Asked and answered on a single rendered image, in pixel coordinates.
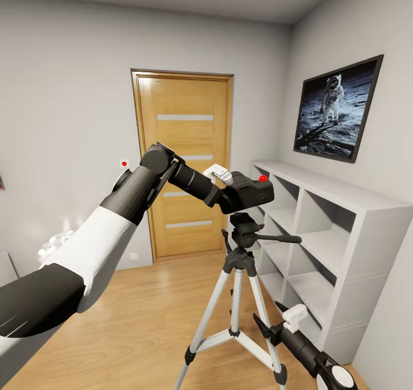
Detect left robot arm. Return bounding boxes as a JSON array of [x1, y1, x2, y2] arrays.
[[0, 142, 233, 390]]

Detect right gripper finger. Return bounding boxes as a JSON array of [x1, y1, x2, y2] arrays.
[[253, 313, 274, 338], [275, 302, 288, 312]]

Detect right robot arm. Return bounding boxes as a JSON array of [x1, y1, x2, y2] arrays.
[[253, 302, 357, 390]]

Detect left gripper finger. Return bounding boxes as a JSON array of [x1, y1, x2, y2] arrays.
[[216, 195, 233, 208]]

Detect camera tripod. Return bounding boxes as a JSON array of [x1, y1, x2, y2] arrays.
[[173, 211, 302, 390]]

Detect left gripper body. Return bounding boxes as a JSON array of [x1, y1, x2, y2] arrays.
[[183, 169, 223, 207]]

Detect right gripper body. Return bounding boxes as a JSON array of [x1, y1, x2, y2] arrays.
[[270, 321, 312, 359]]

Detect digital camera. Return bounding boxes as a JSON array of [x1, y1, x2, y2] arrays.
[[220, 171, 274, 215]]

